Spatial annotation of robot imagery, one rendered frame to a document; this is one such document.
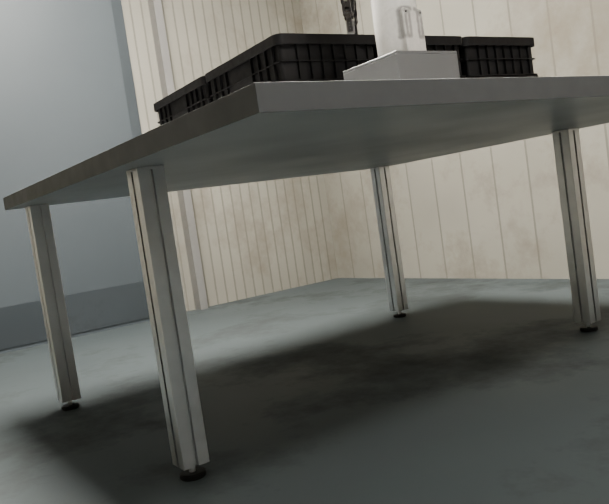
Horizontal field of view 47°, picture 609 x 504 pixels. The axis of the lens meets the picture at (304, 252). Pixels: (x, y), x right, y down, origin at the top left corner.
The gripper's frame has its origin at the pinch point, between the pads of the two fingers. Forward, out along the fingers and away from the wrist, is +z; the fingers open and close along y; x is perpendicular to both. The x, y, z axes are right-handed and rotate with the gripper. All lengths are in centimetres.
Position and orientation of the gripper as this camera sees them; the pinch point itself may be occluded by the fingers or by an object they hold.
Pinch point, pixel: (352, 31)
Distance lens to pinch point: 205.6
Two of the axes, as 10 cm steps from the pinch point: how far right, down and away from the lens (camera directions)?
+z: 1.4, 9.9, 0.7
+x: -9.7, 1.2, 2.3
